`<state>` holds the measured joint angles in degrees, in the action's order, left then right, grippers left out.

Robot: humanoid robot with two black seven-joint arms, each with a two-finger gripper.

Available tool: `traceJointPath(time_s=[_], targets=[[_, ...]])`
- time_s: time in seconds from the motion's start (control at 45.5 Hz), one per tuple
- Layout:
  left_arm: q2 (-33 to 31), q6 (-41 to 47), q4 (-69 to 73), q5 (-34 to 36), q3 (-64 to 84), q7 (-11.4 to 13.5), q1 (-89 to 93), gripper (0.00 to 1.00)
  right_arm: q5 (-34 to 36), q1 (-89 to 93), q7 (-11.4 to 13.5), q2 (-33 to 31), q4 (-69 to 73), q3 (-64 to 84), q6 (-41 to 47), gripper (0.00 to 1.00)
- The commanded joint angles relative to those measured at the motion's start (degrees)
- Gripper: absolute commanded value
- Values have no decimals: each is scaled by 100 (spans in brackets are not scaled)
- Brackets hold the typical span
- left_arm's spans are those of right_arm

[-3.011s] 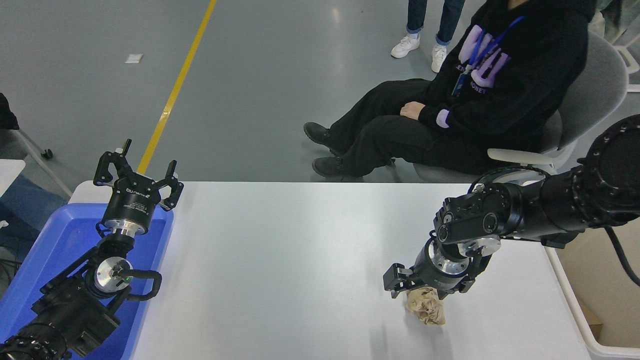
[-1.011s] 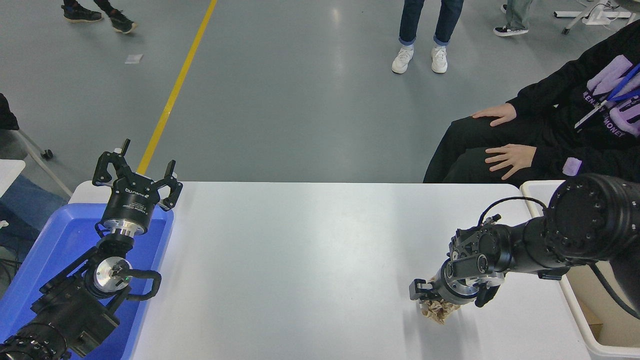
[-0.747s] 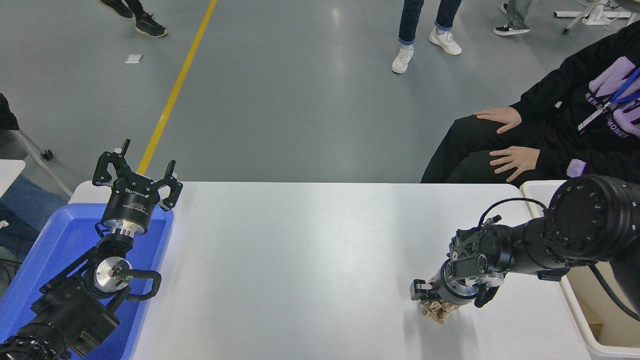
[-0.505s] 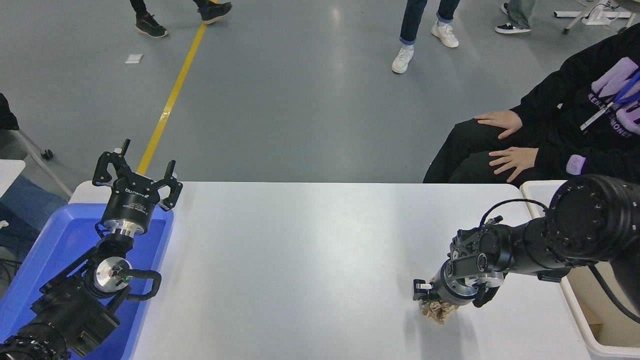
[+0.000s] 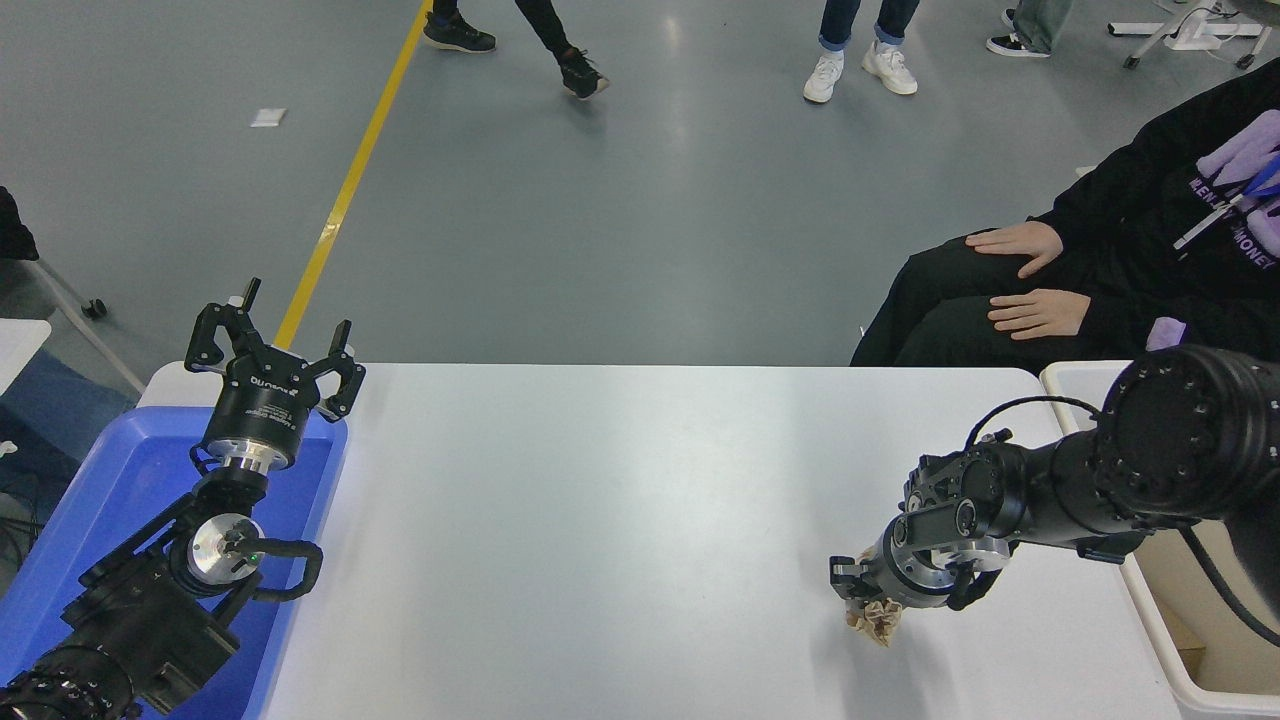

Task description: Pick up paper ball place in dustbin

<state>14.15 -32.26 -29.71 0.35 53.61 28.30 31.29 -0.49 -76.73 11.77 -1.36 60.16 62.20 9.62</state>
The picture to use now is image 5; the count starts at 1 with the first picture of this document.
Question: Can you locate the white wheeled furniture base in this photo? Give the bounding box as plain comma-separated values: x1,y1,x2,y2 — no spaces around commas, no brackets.
1107,0,1274,72

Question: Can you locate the brown cardboard piece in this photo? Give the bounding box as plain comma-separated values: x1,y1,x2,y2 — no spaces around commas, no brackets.
1160,600,1209,674

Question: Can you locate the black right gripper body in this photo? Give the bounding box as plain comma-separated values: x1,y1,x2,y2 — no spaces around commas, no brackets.
861,540,907,608

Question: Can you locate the white side table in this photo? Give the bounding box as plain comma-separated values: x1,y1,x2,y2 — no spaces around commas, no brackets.
0,318,53,397

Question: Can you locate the person's right hand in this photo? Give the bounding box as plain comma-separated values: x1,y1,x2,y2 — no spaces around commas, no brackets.
965,220,1065,280

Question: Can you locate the blue plastic tray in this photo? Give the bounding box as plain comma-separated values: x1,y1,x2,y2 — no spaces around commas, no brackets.
0,405,349,720

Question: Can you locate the person's left hand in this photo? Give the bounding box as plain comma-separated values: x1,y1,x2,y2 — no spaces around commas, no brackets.
987,289,1092,342

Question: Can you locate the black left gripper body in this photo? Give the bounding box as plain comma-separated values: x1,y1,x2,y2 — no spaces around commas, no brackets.
205,350,323,454

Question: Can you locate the large pale bin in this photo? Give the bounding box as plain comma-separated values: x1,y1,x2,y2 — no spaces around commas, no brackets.
1040,360,1280,719

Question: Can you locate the tan paper ball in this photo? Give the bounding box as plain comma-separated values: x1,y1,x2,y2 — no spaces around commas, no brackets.
844,595,904,649

